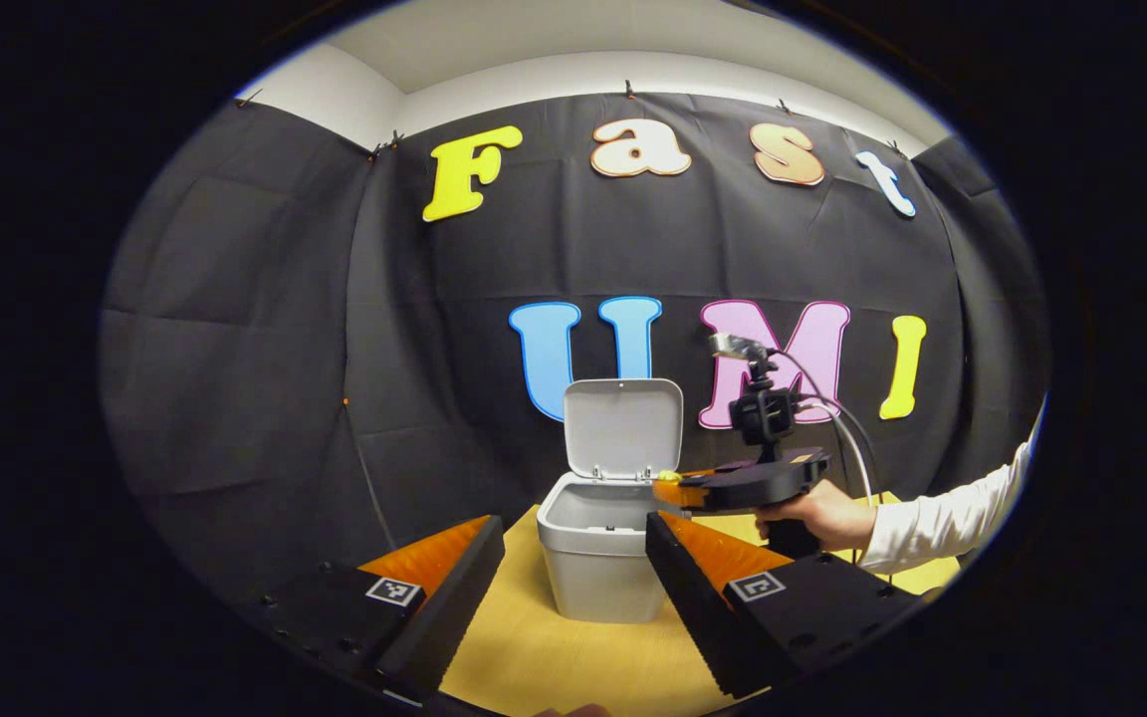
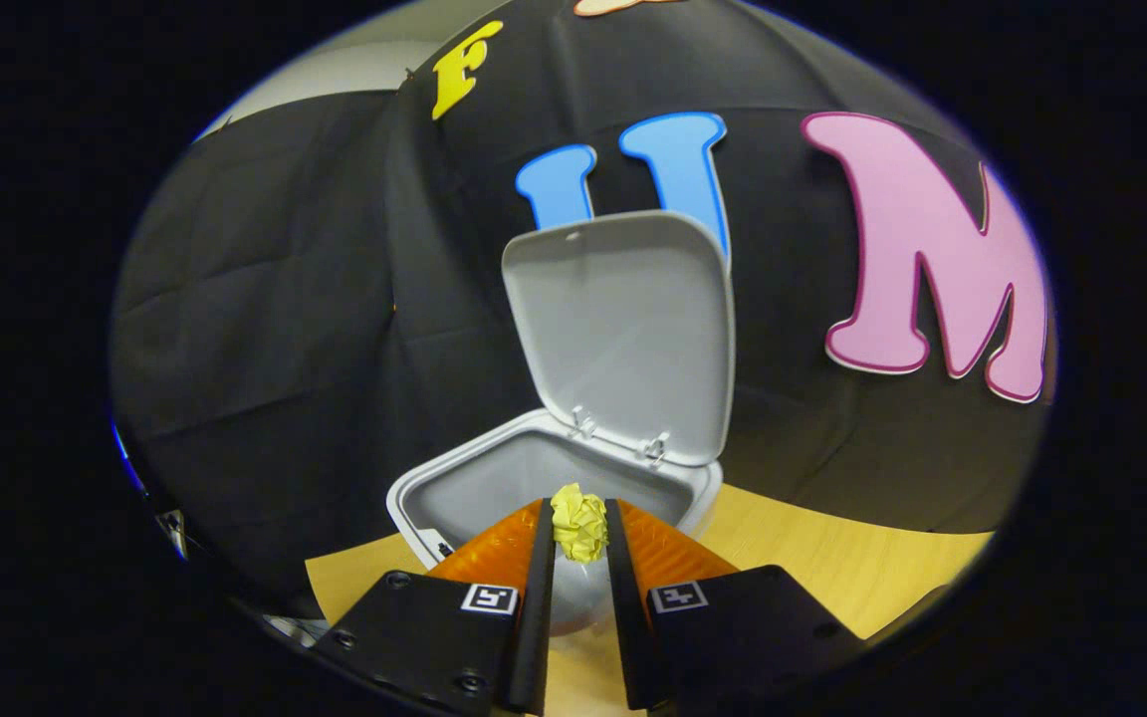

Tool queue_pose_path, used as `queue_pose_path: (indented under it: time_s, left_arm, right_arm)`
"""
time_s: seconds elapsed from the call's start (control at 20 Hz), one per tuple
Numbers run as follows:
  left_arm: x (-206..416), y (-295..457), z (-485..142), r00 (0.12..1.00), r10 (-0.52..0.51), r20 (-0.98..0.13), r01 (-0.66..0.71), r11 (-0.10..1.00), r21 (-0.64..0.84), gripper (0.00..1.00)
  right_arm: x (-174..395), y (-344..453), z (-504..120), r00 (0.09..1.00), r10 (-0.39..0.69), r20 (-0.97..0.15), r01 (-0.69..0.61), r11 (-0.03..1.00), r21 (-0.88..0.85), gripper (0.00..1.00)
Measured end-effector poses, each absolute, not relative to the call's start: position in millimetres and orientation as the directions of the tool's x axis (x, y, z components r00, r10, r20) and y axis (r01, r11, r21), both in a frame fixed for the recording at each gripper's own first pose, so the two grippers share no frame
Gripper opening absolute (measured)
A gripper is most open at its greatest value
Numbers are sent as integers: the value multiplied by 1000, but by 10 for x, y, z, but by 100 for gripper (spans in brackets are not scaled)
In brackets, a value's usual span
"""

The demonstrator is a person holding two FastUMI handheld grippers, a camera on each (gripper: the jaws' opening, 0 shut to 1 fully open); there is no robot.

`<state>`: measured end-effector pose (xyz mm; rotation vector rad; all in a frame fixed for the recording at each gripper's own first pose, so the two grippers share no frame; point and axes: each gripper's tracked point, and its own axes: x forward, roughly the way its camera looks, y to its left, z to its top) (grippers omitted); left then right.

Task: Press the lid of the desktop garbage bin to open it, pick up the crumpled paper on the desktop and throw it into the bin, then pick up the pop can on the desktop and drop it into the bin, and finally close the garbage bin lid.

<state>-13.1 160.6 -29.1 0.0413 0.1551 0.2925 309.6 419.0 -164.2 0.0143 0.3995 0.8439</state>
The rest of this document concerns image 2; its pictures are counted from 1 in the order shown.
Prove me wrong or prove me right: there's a black backdrop cloth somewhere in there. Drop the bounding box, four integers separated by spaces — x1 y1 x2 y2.
111 0 1057 618

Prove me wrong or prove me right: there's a yellow paper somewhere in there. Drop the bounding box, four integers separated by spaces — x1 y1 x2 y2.
551 483 610 565

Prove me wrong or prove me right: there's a white desktop garbage bin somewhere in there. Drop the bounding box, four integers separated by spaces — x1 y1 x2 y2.
386 209 737 638

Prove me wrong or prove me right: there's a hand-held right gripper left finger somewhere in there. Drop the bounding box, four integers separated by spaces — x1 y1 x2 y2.
315 497 558 717

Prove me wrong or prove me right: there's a wooden desktop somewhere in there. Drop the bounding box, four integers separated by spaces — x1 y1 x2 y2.
305 485 995 717

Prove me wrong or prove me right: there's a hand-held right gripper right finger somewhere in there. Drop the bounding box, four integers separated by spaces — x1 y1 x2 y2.
602 497 869 712

